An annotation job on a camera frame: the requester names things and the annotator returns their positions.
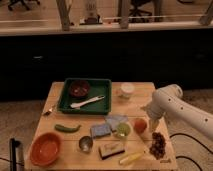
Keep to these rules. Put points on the blue grey cloth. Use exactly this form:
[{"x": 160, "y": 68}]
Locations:
[{"x": 115, "y": 120}]

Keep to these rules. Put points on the green plastic tray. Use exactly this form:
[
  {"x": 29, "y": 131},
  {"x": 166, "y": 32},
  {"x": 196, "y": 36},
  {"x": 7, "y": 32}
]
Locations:
[{"x": 98, "y": 87}]

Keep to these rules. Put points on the blue sponge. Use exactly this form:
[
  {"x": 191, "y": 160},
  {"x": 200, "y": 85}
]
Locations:
[{"x": 100, "y": 130}]

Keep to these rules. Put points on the white plastic spoon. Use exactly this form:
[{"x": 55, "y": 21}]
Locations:
[{"x": 94, "y": 99}]

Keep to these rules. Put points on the small metal cup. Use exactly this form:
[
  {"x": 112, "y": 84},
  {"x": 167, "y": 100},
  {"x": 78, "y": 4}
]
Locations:
[{"x": 86, "y": 143}]

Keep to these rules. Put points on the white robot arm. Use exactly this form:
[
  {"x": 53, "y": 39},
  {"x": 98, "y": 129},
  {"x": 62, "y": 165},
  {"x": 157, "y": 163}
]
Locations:
[{"x": 168, "y": 99}]

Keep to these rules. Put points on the office chair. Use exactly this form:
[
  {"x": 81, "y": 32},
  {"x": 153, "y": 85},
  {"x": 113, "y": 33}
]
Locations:
[
  {"x": 13, "y": 2},
  {"x": 137, "y": 15}
]

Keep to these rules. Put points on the office chair left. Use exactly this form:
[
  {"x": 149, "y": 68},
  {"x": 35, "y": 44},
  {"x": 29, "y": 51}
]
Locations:
[{"x": 13, "y": 2}]

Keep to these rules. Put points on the red orange apple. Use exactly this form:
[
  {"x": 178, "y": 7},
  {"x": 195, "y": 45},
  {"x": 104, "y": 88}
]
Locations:
[{"x": 140, "y": 125}]

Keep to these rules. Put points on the orange plastic bowl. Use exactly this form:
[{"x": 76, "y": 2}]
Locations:
[{"x": 45, "y": 149}]

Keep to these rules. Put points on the white red background device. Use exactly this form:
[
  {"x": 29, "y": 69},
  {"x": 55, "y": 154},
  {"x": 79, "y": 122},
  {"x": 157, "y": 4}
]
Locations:
[{"x": 91, "y": 16}]

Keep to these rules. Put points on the dark grape bunch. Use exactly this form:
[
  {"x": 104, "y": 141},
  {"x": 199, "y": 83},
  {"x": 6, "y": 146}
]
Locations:
[{"x": 157, "y": 148}]

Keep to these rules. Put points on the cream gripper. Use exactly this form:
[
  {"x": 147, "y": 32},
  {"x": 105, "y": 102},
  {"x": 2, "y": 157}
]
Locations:
[{"x": 153, "y": 124}]

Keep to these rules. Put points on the green chili pepper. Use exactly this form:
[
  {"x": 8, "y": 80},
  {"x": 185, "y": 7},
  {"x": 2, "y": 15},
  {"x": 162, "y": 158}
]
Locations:
[{"x": 64, "y": 129}]

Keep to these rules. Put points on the wooden block eraser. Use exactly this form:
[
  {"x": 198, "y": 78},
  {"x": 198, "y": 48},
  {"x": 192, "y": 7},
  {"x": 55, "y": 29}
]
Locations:
[{"x": 111, "y": 149}]

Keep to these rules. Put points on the office chair right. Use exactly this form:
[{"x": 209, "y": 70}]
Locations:
[{"x": 137, "y": 15}]

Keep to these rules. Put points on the yellow banana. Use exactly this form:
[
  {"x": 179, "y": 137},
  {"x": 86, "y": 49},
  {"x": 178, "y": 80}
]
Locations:
[{"x": 130, "y": 158}]

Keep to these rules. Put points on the green plastic cup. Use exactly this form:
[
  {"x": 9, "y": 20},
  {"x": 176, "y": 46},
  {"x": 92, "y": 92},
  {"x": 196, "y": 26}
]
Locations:
[{"x": 122, "y": 130}]

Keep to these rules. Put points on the dark red bowl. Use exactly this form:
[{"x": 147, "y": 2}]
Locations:
[{"x": 79, "y": 88}]

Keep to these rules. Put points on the white paper cup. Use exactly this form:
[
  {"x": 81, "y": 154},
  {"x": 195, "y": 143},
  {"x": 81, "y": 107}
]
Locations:
[{"x": 127, "y": 90}]

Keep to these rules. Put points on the black stand left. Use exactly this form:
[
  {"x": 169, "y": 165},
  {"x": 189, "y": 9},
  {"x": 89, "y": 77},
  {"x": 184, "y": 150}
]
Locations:
[{"x": 16, "y": 155}]

